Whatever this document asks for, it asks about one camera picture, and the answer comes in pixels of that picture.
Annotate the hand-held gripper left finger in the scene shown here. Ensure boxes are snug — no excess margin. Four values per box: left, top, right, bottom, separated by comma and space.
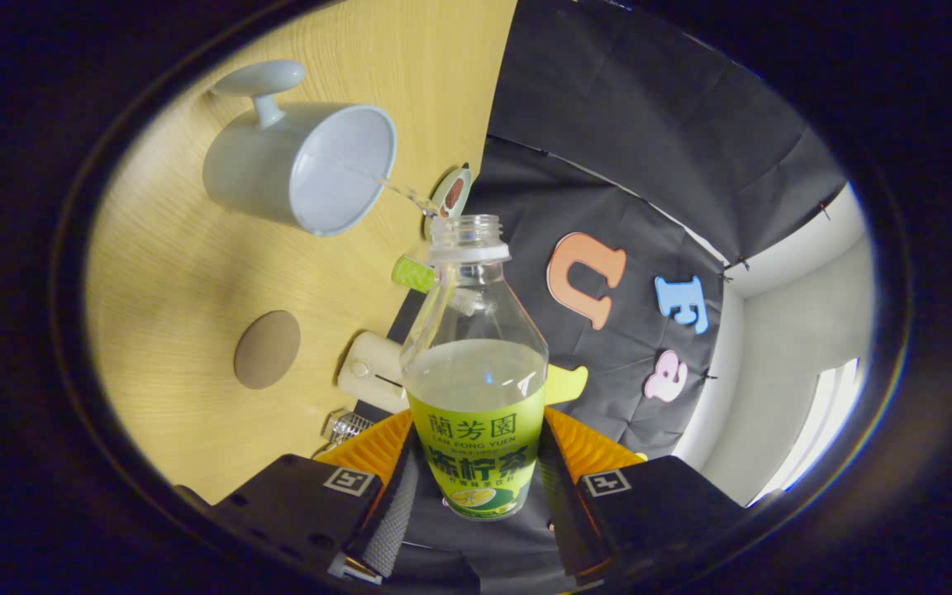
187, 409, 423, 588

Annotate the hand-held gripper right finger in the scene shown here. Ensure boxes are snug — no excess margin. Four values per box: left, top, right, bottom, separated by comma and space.
538, 407, 745, 583

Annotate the clear juice bottle green label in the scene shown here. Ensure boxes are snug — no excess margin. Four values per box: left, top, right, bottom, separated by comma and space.
400, 214, 550, 521

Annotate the round brown coaster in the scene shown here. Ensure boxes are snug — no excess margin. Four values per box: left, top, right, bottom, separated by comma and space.
233, 310, 302, 391

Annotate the white cup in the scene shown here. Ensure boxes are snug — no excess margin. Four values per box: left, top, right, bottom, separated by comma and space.
202, 59, 398, 238

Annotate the slim white-capped green bottle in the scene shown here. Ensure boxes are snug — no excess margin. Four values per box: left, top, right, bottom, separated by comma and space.
392, 255, 437, 293

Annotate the cream toaster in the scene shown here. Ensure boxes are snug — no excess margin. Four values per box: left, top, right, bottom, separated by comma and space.
336, 331, 411, 414

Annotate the ceiling light panel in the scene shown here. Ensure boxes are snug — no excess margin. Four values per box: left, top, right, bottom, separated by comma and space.
753, 357, 864, 507

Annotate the wooden table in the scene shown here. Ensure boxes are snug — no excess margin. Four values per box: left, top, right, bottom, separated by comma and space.
83, 0, 520, 505

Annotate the pale green plate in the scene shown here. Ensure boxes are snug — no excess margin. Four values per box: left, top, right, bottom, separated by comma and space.
429, 163, 474, 220

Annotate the wire mesh holder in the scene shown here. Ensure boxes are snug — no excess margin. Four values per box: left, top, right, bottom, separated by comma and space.
323, 409, 375, 447

